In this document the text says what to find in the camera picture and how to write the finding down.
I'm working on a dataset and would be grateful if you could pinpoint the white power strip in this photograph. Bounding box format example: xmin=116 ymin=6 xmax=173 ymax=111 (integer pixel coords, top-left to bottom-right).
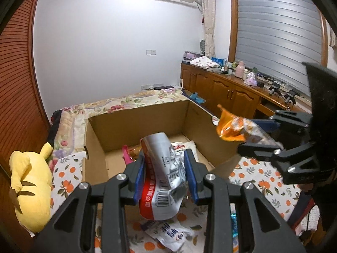
xmin=260 ymin=76 xmax=289 ymax=88

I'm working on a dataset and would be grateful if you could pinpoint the orange snack packet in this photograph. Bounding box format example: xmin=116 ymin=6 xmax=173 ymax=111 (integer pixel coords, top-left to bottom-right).
xmin=216 ymin=104 xmax=284 ymax=148

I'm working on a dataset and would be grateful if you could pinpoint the orange fruit print bedsheet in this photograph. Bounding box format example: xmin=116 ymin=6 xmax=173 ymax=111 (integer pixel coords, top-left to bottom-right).
xmin=50 ymin=148 xmax=304 ymax=253

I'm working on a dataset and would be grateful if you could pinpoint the floral quilt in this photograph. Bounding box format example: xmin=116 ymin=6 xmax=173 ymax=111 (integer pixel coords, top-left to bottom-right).
xmin=50 ymin=88 xmax=190 ymax=154

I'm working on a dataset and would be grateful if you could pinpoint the white snack packet red print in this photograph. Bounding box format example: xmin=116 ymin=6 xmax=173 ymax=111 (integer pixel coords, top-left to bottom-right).
xmin=171 ymin=141 xmax=197 ymax=162

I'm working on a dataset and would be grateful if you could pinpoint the grey window blind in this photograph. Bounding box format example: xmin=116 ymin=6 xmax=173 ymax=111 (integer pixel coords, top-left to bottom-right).
xmin=235 ymin=0 xmax=323 ymax=96

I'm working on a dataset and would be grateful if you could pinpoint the brown cardboard box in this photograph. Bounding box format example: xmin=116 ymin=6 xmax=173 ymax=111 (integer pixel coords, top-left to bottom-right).
xmin=84 ymin=99 xmax=244 ymax=217

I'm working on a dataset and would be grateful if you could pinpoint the blue foil candy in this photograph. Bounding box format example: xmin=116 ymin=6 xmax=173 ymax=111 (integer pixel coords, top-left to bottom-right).
xmin=230 ymin=213 xmax=239 ymax=233

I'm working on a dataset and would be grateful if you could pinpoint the pink plastic bag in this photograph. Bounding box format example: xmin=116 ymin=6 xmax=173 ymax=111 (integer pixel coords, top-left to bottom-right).
xmin=244 ymin=72 xmax=259 ymax=85

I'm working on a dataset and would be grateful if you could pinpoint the yellow plush toy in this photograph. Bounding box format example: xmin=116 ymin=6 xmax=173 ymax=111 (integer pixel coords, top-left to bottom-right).
xmin=8 ymin=142 xmax=55 ymax=234

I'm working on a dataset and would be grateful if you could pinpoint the patterned curtain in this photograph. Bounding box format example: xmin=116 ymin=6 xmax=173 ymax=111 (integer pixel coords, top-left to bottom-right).
xmin=200 ymin=0 xmax=218 ymax=59

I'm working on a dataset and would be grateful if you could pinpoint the wooden cabinet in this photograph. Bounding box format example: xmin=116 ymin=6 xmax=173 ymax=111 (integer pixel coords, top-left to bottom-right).
xmin=180 ymin=62 xmax=314 ymax=122

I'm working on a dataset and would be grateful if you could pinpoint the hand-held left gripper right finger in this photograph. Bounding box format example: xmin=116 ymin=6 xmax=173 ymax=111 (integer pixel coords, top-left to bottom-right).
xmin=184 ymin=149 xmax=307 ymax=253

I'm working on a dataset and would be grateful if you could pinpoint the brown louvred wardrobe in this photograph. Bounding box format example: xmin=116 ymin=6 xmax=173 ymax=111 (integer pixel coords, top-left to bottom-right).
xmin=0 ymin=0 xmax=51 ymax=180

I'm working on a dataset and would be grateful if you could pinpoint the white snack packet blue print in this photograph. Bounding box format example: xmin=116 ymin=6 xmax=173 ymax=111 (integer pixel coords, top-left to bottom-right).
xmin=141 ymin=220 xmax=196 ymax=252

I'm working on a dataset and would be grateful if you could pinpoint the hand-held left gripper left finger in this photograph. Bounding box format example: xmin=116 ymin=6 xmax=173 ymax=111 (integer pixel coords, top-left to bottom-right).
xmin=33 ymin=150 xmax=146 ymax=253

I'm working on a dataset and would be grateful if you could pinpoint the blue plastic bag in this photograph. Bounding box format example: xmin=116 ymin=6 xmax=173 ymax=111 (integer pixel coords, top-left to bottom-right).
xmin=188 ymin=92 xmax=206 ymax=105

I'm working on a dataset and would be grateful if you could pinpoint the pink snack packet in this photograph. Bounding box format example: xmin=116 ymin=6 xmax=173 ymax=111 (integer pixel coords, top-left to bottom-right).
xmin=122 ymin=145 xmax=135 ymax=165

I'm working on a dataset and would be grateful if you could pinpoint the folded floral cloth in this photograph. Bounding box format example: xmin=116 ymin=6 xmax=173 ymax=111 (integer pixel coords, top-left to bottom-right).
xmin=190 ymin=56 xmax=221 ymax=68

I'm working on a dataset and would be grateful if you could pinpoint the silver snack packet red label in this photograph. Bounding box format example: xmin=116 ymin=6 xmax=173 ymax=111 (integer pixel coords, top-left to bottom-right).
xmin=139 ymin=132 xmax=189 ymax=221

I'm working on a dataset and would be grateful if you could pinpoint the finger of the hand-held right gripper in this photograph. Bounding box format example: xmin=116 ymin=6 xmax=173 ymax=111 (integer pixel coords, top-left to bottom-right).
xmin=252 ymin=110 xmax=314 ymax=144
xmin=237 ymin=140 xmax=321 ymax=185

